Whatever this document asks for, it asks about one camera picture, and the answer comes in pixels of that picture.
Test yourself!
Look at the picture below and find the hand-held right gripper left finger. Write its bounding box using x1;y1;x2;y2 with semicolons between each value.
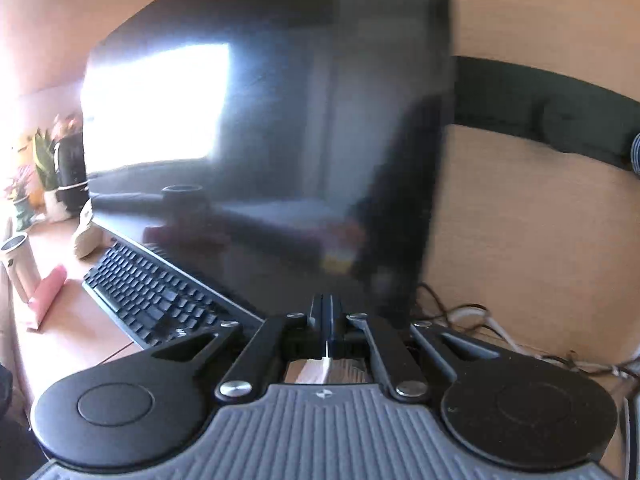
150;294;329;406

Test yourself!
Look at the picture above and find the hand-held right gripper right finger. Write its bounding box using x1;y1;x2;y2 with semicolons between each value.
327;294;494;406

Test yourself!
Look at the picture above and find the black keyboard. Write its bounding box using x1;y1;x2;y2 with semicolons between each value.
81;239;266;352

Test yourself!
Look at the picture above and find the black computer monitor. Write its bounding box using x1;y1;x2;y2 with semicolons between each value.
80;0;457;332

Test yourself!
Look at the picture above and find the beige soft object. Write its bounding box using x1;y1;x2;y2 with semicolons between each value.
71;198;114;260

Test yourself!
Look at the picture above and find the pink flat object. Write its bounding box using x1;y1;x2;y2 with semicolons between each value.
26;263;69;331

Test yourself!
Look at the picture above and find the black cylindrical appliance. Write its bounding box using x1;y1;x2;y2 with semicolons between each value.
52;130;92;212

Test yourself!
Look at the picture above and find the white tumbler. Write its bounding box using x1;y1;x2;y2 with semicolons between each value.
0;233;42;304

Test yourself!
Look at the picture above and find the green plant in white pot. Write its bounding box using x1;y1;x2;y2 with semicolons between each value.
31;127;70;224

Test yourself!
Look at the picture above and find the pink flowering potted plant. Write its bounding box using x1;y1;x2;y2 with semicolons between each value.
2;164;37;232

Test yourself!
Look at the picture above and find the white cable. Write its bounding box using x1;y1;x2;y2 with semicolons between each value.
444;307;523;353

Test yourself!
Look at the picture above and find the black cable bundle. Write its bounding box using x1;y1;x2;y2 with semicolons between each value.
414;281;632;382

